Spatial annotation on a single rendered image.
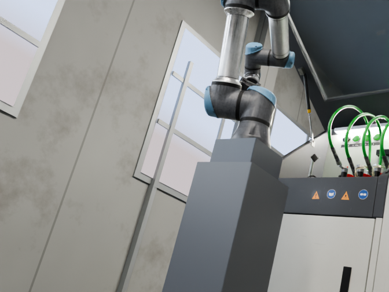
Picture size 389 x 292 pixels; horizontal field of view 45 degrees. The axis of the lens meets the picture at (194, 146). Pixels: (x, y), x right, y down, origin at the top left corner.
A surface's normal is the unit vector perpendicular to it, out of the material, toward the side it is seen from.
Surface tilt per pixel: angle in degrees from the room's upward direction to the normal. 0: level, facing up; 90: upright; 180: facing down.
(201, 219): 90
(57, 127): 90
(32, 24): 90
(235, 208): 90
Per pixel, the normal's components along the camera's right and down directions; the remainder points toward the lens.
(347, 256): -0.70, -0.40
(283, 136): 0.73, -0.02
